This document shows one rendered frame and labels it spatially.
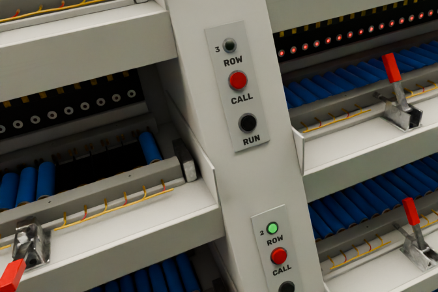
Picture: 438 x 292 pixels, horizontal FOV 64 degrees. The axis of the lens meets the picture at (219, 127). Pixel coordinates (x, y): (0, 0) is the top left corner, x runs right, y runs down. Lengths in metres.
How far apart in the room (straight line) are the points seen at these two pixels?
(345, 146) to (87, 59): 0.29
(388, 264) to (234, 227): 0.26
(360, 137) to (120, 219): 0.29
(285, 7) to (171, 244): 0.27
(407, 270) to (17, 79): 0.51
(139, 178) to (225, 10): 0.19
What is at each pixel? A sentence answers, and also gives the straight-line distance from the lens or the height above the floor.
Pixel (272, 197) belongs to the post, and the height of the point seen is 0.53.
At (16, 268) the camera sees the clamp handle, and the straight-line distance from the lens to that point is 0.33.
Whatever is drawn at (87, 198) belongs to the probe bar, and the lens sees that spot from 0.39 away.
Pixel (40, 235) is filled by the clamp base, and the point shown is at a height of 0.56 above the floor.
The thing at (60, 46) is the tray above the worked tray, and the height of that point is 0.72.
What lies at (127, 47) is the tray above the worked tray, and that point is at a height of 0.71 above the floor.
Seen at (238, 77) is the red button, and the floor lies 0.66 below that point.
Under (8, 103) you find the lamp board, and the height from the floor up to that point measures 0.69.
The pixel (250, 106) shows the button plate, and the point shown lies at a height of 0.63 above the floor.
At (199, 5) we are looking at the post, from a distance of 0.34.
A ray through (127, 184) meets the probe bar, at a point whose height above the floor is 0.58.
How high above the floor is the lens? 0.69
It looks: 12 degrees down
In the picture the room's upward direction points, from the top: 14 degrees counter-clockwise
